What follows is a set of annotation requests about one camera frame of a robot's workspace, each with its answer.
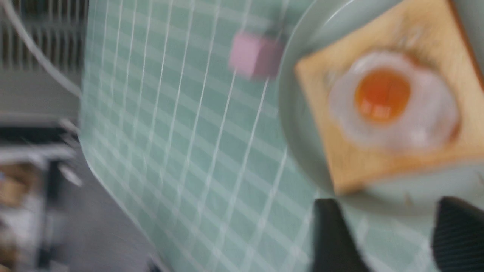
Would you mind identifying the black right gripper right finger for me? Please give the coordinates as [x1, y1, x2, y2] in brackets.
[431, 196, 484, 272]

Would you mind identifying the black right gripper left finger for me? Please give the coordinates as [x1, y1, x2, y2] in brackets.
[310, 199, 369, 272]

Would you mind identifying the fried egg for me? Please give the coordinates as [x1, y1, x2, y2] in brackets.
[328, 51, 460, 151]

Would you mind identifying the toast slice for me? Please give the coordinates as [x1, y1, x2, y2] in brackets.
[294, 0, 483, 195]

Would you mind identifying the green checkered tablecloth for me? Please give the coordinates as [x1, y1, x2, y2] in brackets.
[78, 0, 484, 272]

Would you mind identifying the pink foam cube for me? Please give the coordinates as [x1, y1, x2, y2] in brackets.
[228, 31, 285, 79]

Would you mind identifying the pale green empty plate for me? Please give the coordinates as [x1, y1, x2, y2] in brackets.
[278, 0, 483, 218]

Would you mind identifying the grey background equipment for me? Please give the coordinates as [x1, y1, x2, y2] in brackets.
[1, 0, 89, 272]

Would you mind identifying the white cable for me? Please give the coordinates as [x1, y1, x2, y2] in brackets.
[0, 0, 82, 98]

